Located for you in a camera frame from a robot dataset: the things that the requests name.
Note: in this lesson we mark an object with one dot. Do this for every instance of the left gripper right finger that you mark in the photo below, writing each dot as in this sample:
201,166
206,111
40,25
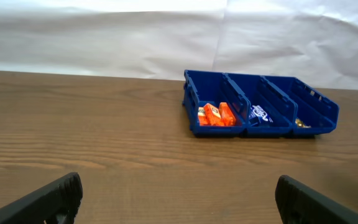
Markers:
303,207

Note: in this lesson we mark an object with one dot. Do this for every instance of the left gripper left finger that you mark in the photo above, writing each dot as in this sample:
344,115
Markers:
42,205

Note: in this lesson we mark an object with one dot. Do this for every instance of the gold candy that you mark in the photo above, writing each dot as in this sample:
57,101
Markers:
301,124

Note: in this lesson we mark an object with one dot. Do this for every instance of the blue candy pack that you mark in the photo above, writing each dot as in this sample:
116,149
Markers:
260,113

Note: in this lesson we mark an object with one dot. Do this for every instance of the orange candy box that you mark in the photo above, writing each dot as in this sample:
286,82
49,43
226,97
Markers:
213,114
201,119
227,114

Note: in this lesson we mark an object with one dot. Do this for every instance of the blue tray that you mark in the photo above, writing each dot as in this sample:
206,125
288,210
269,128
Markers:
309,112

